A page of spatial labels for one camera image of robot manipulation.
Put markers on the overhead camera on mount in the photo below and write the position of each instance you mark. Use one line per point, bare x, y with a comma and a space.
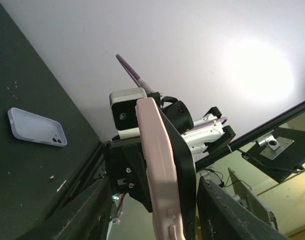
274, 146

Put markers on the lavender phone case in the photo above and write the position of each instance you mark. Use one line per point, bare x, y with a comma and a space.
30, 127

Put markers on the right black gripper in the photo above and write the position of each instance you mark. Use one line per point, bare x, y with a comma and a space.
126, 168

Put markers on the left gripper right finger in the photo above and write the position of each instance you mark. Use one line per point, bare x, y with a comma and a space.
223, 218

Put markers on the black phone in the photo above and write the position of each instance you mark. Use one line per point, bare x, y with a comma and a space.
180, 170

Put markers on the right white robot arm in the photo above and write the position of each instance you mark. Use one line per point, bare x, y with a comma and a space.
208, 134

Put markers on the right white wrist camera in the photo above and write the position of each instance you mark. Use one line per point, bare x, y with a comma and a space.
123, 108

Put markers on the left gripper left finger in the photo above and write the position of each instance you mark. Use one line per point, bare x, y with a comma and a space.
86, 217

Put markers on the pink phone case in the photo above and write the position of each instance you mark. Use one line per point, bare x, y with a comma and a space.
160, 171

